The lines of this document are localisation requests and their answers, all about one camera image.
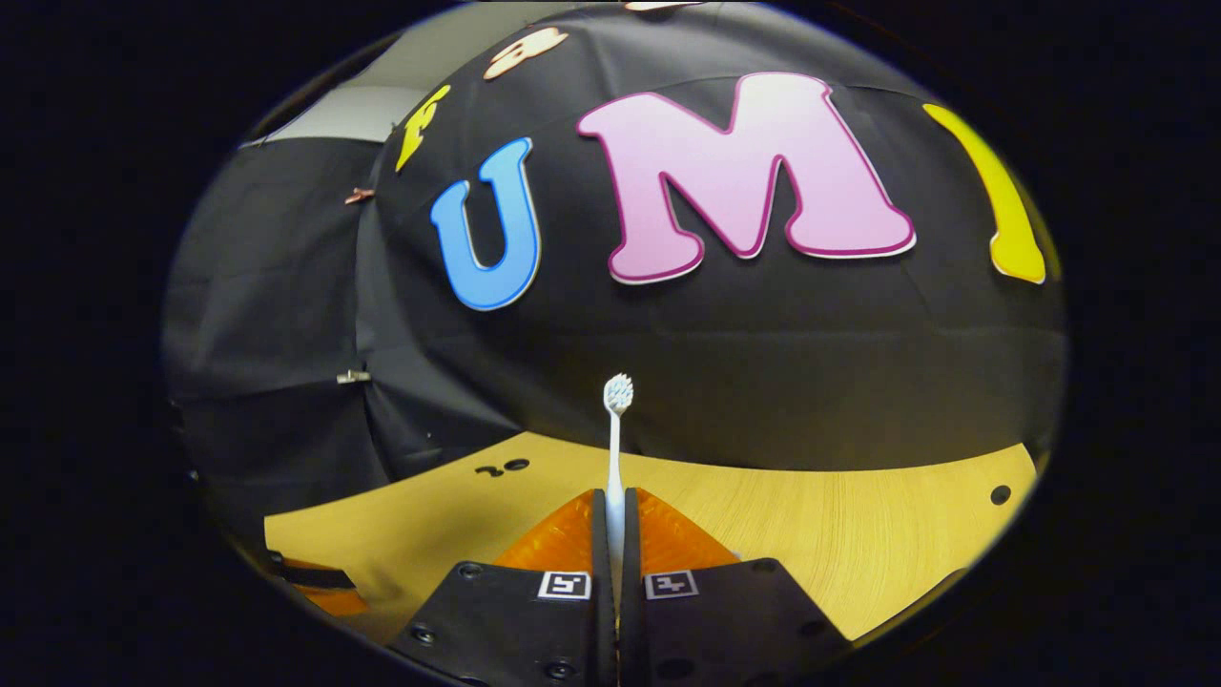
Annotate pale blue toothbrush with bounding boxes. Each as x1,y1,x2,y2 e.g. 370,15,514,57
602,373,636,612

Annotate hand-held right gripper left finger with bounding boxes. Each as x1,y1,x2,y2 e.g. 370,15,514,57
386,489,614,687

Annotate black backdrop cloth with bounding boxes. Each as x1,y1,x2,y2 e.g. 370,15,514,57
162,0,1067,535

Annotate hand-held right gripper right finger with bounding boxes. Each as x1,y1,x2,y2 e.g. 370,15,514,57
618,487,855,687

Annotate wooden desktop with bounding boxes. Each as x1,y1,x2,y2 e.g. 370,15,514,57
264,431,1039,645

